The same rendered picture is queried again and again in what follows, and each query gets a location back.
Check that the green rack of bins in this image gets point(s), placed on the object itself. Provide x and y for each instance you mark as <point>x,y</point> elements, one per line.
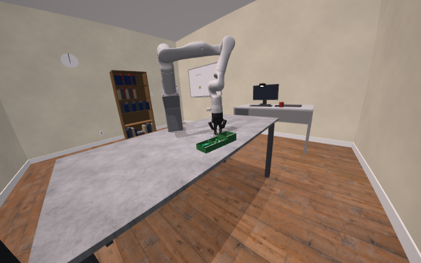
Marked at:
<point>224,138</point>

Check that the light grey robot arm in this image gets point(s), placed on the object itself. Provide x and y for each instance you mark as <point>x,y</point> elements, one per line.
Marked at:
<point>167,56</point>

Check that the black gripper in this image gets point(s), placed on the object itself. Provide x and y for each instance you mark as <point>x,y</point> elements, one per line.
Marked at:
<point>217,119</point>

